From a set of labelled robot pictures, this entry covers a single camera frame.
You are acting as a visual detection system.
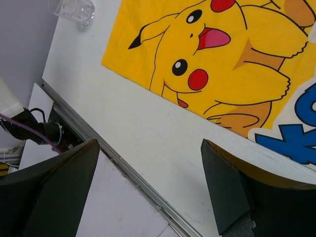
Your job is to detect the clear drinking glass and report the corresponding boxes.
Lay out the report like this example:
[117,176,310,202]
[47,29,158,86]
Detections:
[47,0,95,26]

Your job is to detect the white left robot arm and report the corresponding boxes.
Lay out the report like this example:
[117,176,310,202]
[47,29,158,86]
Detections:
[0,78,24,119]

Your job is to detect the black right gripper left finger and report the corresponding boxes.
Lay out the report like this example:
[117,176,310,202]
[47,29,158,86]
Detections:
[0,139,100,237]

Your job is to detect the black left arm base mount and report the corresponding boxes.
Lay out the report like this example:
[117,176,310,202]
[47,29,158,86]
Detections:
[0,108,83,153]

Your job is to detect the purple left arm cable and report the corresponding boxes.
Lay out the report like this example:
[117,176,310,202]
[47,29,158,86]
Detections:
[0,114,60,153]

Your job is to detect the yellow Pikachu cloth placemat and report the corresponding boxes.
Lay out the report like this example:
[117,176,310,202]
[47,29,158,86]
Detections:
[101,0,316,169]

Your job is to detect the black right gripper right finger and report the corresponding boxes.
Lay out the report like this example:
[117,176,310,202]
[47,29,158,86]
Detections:
[200,139,316,237]

